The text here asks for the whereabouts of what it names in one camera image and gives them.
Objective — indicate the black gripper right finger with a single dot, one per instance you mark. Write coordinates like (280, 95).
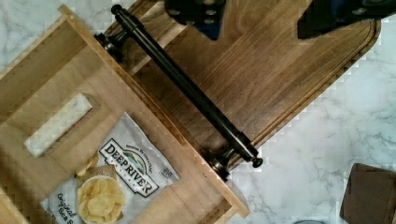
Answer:
(324, 16)

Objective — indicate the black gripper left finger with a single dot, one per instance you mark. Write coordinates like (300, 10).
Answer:
(204, 15)

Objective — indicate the black drawer handle bar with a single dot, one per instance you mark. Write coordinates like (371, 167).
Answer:
(238, 145)

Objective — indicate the light wooden drawer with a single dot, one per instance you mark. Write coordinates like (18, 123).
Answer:
(62, 62)

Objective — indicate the dark wooden cutting board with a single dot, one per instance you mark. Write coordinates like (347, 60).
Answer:
(258, 73)

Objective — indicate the Deep River chips bag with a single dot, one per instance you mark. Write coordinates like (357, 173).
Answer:
(121, 180)

